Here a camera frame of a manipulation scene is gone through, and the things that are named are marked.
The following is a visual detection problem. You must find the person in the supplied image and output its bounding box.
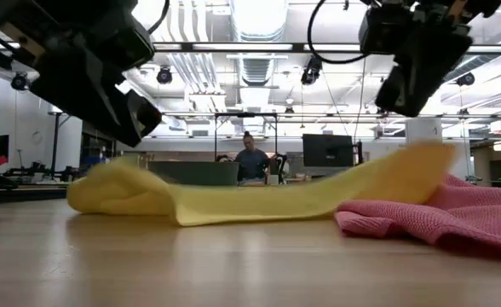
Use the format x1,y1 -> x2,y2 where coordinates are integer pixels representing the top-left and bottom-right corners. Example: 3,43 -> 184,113
234,130 -> 272,182

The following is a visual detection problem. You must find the pink microfiber towel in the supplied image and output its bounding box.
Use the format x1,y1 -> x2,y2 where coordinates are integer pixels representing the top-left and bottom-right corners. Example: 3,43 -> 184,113
334,172 -> 501,259

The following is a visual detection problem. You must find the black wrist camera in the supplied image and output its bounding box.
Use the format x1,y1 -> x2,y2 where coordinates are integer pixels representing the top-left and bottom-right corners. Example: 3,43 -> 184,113
359,6 -> 414,55
105,16 -> 156,72

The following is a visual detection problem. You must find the yellow microfiber towel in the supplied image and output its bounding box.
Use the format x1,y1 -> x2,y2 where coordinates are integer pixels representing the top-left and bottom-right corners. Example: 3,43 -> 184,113
66,142 -> 457,227

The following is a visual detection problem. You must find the white cabinet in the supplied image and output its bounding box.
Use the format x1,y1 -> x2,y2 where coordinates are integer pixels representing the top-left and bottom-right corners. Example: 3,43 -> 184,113
405,117 -> 445,145

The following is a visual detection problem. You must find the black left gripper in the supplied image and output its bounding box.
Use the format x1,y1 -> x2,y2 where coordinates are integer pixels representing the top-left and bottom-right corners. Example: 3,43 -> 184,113
0,0 -> 163,148

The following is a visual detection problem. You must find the black overhead beam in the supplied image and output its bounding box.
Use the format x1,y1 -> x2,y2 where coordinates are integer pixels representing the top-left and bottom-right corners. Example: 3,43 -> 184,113
152,41 -> 501,55

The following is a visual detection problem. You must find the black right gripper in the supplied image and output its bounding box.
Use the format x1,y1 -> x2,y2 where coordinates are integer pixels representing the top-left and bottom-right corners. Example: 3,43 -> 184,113
375,16 -> 475,119

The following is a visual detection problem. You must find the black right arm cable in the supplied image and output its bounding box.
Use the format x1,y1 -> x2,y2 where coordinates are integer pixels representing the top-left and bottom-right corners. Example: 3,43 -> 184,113
307,0 -> 371,66

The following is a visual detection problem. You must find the black aluminium table frame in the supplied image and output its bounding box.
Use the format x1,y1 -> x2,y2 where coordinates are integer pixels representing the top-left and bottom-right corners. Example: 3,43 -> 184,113
0,182 -> 68,204

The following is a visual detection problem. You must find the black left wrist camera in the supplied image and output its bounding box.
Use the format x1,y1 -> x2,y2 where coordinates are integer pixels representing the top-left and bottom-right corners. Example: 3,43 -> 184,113
105,16 -> 156,72

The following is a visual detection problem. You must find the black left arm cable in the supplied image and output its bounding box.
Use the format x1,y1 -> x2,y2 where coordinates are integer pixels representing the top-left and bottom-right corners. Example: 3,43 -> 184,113
147,0 -> 170,35

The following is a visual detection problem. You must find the black computer monitor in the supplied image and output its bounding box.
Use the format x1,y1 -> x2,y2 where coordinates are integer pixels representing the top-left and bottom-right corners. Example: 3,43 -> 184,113
302,133 -> 354,168

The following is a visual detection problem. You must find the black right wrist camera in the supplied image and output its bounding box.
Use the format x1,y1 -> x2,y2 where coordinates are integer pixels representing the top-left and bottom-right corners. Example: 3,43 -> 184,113
359,6 -> 414,55

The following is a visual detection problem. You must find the round black ceiling device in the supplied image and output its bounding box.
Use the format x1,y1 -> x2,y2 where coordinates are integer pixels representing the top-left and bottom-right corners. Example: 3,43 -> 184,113
156,66 -> 174,85
300,56 -> 323,86
10,71 -> 30,91
455,72 -> 476,87

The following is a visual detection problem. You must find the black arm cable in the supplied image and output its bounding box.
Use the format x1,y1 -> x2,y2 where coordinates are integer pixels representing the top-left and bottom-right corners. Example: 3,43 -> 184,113
147,0 -> 170,35
307,0 -> 371,66

